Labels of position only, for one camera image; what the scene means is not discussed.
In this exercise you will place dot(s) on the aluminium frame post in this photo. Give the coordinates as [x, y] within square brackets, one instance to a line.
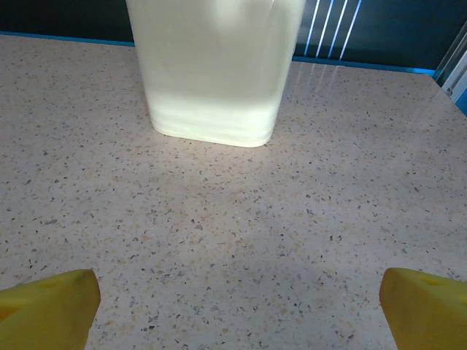
[456, 69]

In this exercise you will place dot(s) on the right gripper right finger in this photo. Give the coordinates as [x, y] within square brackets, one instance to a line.
[427, 313]

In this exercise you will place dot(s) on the cream knife block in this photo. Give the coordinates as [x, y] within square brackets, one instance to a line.
[215, 73]

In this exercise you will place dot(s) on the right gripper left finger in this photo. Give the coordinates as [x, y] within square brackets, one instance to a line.
[47, 313]

